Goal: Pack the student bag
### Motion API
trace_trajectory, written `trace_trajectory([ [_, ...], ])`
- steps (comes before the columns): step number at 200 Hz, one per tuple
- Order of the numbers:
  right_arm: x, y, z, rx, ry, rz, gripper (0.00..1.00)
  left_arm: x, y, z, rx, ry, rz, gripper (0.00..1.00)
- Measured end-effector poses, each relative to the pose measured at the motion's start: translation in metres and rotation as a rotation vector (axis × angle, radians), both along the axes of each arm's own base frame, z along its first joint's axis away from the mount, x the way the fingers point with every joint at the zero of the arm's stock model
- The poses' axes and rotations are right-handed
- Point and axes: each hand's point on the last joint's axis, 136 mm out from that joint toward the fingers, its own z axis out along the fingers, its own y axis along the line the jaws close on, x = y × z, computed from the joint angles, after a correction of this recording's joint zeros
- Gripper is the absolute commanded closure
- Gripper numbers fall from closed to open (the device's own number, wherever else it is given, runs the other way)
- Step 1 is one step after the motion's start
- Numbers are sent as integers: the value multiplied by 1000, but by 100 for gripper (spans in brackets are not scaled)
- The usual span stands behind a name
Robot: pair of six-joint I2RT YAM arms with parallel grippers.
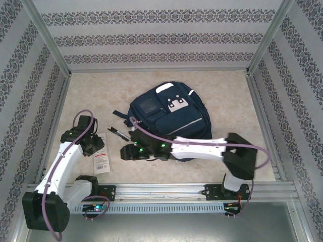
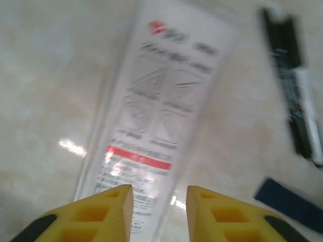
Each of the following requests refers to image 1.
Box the metal frame post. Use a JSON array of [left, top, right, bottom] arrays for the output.
[[21, 0, 73, 78], [246, 0, 296, 76]]

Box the grey metal tray panel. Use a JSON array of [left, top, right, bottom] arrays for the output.
[[25, 214, 303, 242]]

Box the grey slotted cable duct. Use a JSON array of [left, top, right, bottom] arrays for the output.
[[69, 203, 225, 215]]

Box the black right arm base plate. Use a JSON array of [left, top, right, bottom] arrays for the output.
[[205, 184, 252, 201]]

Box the black marker pen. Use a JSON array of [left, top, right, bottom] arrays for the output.
[[107, 127, 131, 141]]

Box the navy blue backpack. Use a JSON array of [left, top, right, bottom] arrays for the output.
[[112, 81, 212, 163]]

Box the aluminium mounting rail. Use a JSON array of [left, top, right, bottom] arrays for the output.
[[25, 183, 296, 202]]

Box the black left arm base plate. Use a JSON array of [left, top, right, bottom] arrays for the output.
[[97, 185, 117, 202]]

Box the metal side rail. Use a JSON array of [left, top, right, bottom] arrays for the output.
[[246, 72, 288, 182], [34, 75, 73, 185]]

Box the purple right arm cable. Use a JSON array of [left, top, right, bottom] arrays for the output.
[[129, 116, 271, 220]]

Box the white and red packet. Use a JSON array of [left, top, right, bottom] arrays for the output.
[[93, 133, 111, 176]]

